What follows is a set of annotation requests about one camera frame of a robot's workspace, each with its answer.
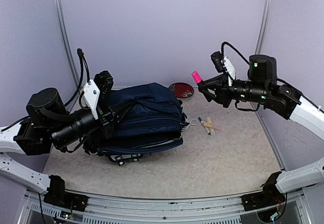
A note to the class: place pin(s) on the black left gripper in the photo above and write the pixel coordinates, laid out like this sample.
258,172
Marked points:
108,118

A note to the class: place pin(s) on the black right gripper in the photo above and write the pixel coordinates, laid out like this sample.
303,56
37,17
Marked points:
222,95

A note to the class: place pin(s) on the pink small cap object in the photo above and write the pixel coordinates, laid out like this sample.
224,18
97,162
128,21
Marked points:
197,78

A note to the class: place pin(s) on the white charger with cable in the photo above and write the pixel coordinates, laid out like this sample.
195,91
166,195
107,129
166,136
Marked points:
189,124

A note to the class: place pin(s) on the navy blue backpack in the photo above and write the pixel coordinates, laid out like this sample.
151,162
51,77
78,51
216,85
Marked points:
153,124

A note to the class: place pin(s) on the pink highlighter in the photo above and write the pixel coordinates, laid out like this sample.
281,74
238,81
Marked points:
219,128

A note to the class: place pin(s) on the green capped white marker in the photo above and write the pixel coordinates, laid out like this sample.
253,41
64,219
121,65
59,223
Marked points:
203,125

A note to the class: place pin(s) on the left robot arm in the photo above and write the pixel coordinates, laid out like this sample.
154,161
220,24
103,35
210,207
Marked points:
48,125

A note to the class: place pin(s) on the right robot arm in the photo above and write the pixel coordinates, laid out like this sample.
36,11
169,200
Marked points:
285,100

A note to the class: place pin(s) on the red floral plate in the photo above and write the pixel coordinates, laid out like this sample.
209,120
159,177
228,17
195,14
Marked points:
182,90

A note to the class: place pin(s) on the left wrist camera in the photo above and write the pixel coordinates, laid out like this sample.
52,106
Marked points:
97,88

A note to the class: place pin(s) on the right aluminium corner post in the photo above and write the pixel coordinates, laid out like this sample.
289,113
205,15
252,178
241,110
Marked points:
263,26

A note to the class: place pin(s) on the aluminium corner post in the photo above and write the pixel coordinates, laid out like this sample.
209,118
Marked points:
64,34
263,26

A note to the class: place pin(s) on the metal front rail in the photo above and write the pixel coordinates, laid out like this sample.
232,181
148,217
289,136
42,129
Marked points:
110,209

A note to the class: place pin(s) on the left aluminium corner post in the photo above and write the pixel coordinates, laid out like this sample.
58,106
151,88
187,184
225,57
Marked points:
64,34

